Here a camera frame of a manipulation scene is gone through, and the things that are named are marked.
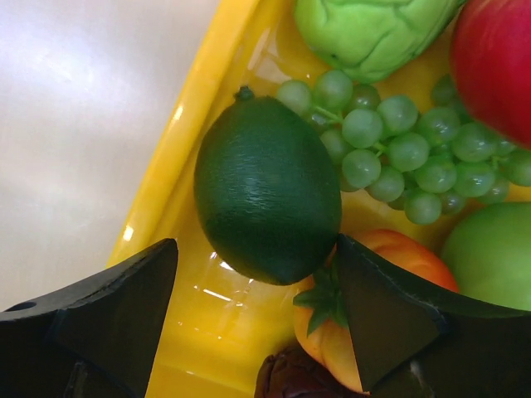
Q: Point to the orange persimmon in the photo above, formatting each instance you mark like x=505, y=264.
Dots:
x=320, y=323

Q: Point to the dark maroon fruit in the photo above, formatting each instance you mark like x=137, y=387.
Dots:
x=293, y=373

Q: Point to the red apple centre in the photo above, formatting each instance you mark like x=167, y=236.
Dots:
x=490, y=65

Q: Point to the green grape bunch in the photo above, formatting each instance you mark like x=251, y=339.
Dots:
x=426, y=164

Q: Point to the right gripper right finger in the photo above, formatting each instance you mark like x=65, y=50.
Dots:
x=413, y=338

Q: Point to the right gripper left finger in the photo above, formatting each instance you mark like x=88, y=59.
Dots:
x=97, y=337

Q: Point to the yellow plastic tray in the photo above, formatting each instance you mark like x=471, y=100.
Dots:
x=219, y=326

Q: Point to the light green custard apple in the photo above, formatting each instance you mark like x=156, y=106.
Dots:
x=369, y=40

